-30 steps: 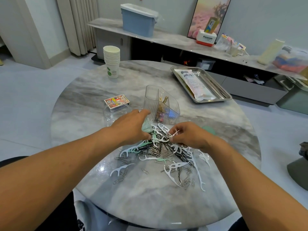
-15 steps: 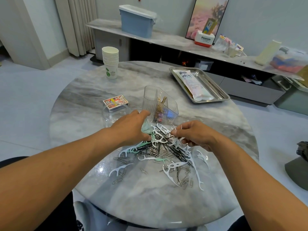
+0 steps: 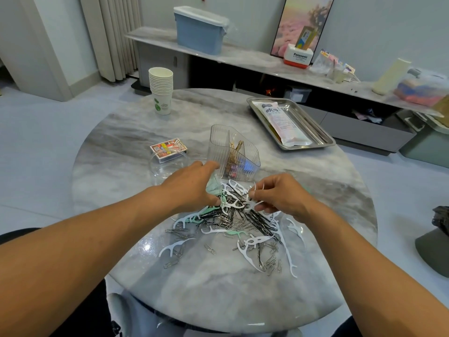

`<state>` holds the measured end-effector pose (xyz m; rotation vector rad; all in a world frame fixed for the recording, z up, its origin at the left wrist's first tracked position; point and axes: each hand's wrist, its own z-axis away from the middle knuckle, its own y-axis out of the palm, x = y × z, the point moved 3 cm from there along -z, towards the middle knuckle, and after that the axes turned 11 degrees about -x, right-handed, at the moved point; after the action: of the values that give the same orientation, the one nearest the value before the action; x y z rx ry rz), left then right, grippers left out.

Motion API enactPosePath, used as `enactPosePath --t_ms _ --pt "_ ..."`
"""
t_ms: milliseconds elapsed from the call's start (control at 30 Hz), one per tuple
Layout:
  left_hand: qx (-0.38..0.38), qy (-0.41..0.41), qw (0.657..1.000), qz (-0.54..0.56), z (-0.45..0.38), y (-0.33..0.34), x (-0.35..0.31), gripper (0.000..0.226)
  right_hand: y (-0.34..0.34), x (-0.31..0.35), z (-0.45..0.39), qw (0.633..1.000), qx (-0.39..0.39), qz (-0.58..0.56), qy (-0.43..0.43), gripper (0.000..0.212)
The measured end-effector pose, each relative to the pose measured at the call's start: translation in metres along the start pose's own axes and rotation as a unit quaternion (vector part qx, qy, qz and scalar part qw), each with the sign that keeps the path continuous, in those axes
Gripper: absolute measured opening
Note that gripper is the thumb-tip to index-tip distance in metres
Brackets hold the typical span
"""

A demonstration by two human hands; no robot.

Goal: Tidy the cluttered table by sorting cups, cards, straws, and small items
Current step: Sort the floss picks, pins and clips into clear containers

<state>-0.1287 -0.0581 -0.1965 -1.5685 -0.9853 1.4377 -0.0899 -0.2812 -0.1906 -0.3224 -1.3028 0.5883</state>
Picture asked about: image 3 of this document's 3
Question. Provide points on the person's left hand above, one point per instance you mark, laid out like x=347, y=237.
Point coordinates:
x=189, y=187

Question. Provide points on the trash bin with black bag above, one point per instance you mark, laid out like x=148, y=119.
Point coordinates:
x=436, y=242

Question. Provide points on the colourful matchbox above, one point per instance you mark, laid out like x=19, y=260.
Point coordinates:
x=168, y=148

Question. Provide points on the grey cabinet with marble top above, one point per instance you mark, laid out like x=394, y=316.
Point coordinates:
x=231, y=52

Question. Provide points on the person's left forearm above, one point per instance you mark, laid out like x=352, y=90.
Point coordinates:
x=77, y=273

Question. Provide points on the grey green storage bin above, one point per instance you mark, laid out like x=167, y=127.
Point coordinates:
x=431, y=145

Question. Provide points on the white and red small box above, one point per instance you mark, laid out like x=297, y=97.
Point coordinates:
x=298, y=56

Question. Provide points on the pile of floss picks and clips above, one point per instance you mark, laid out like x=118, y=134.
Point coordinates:
x=242, y=224

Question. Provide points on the group of white paper cups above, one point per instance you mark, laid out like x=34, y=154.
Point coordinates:
x=161, y=90

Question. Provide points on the white box in cabinet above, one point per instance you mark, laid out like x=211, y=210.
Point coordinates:
x=299, y=94

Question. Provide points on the cardboard box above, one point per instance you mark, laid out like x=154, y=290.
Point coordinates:
x=444, y=112

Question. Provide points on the metal tray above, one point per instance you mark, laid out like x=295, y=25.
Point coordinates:
x=323, y=132

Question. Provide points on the clear printed plastic bag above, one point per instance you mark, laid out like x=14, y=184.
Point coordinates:
x=284, y=124

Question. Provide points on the beige curtain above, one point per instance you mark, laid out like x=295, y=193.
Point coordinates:
x=109, y=31

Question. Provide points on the clear storage box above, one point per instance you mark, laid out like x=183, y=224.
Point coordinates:
x=424, y=87

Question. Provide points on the person's right forearm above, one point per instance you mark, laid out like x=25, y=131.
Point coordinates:
x=386, y=277

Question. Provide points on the clear round plastic bowl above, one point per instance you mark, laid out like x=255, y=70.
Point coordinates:
x=168, y=165

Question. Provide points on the translucent green plastic cup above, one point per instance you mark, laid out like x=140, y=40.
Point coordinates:
x=214, y=182

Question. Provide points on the colourful small packet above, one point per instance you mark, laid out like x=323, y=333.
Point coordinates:
x=350, y=69

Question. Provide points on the cream paper roll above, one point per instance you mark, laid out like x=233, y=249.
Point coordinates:
x=391, y=76

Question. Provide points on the blue storage box white lid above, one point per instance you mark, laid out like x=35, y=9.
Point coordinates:
x=200, y=30

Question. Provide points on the loose papers in cabinet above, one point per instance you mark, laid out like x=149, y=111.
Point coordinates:
x=370, y=115

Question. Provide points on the small colourful box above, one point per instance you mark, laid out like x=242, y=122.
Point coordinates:
x=305, y=38

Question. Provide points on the clear bag of snacks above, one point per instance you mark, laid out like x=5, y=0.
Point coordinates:
x=323, y=63

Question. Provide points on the framed pink picture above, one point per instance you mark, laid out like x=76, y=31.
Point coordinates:
x=294, y=24

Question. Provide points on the person's right hand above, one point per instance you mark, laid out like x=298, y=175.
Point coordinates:
x=284, y=196

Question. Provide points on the clear ribbed organizer box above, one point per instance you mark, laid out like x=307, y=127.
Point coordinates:
x=224, y=147

